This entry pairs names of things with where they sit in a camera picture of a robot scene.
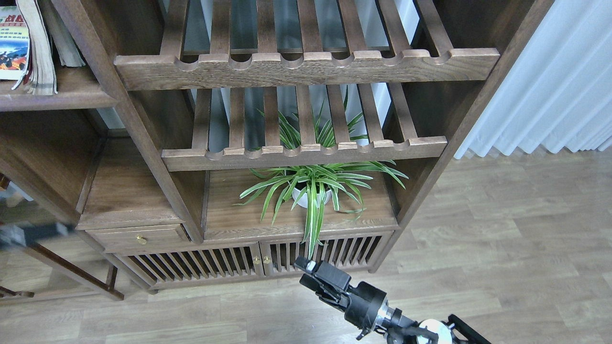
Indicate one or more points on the maroon book white characters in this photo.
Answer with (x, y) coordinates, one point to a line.
(39, 78)

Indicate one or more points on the brass drawer knob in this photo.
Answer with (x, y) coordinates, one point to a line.
(141, 240)

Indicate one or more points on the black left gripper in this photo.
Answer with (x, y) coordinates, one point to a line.
(12, 236)

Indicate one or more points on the yellow cover book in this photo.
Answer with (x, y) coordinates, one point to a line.
(67, 49)

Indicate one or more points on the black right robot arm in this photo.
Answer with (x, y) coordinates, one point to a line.
(403, 330)

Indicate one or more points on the white pleated curtain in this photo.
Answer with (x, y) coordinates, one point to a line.
(558, 94)

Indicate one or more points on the dark wooden bookshelf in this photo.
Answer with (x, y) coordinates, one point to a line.
(151, 139)

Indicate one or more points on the white plant pot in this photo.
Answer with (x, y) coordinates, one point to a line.
(301, 198)

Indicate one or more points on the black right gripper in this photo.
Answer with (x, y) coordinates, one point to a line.
(364, 306)

